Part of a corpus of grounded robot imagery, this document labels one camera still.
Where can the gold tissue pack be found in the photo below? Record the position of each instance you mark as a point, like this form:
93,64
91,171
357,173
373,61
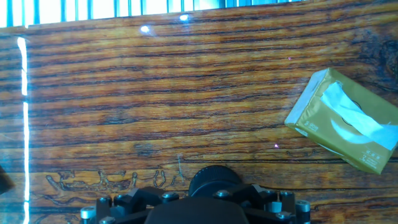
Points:
314,118

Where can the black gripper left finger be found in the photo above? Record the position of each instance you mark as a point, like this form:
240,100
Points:
124,202

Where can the glossy wood grain board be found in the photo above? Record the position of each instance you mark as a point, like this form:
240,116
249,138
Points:
155,93

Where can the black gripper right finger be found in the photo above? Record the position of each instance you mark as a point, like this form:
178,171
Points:
264,199

